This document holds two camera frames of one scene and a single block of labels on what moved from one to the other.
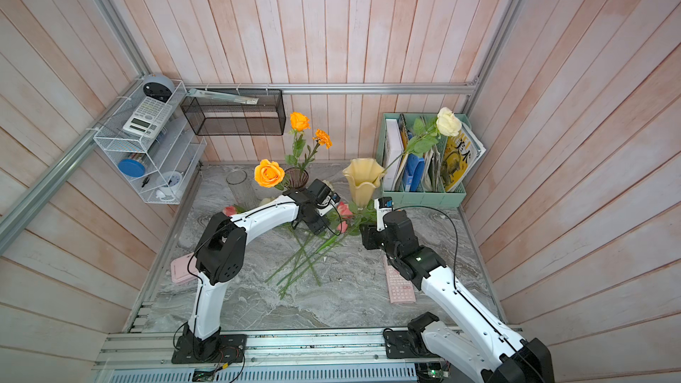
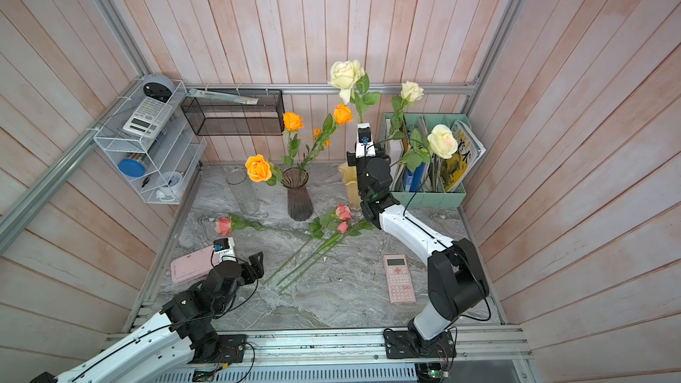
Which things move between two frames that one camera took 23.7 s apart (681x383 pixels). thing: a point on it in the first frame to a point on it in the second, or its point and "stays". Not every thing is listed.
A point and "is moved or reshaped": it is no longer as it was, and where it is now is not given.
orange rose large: x=269 y=174 is moved or reshaped
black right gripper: x=371 y=235 to x=384 y=160
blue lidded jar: x=132 y=168 stays
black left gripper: x=318 y=226 to x=258 y=268
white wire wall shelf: x=140 y=136 stays
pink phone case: x=181 y=273 stays
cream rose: x=447 y=123 to x=410 y=92
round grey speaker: x=159 y=87 stays
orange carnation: x=322 y=138 stays
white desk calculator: x=148 y=117 stays
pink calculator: x=400 y=289 stays
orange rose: x=300 y=122 is moved or reshaped
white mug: x=168 y=183 stays
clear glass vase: x=241 y=190 stays
